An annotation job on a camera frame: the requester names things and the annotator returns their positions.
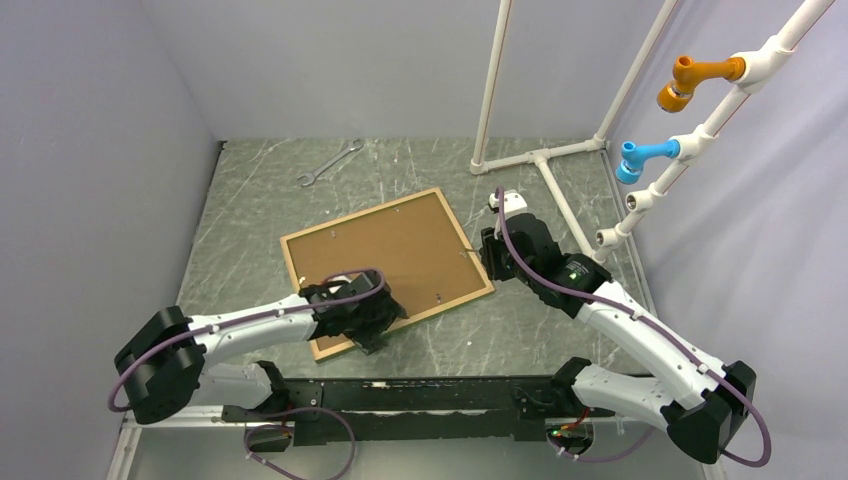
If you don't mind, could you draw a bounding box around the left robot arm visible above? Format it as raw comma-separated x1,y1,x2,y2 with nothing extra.
107,269,408,425

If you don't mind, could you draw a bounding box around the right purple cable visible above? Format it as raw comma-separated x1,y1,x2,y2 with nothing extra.
493,186,774,469

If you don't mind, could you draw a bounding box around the blue pipe fitting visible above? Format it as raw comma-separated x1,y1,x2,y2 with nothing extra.
615,139,681,185

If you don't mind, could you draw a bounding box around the aluminium extrusion frame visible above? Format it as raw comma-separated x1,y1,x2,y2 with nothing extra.
105,377,730,480

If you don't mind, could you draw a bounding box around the green wooden photo frame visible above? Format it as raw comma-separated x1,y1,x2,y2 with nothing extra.
280,188,494,339

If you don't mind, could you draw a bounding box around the silver open-end wrench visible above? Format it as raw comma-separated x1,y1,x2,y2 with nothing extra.
297,139,364,188

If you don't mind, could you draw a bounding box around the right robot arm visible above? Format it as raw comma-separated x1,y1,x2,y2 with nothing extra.
479,213,757,464

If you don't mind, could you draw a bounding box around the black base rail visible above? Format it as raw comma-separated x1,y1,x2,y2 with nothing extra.
222,375,611,446

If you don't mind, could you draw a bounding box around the white PVC pipe rack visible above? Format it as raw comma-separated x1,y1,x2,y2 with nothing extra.
468,0,837,263

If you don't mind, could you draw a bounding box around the orange pipe fitting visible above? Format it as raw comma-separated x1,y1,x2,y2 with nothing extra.
656,55,746,113

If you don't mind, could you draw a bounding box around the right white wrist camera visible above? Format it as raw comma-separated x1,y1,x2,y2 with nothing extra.
488,190,528,218

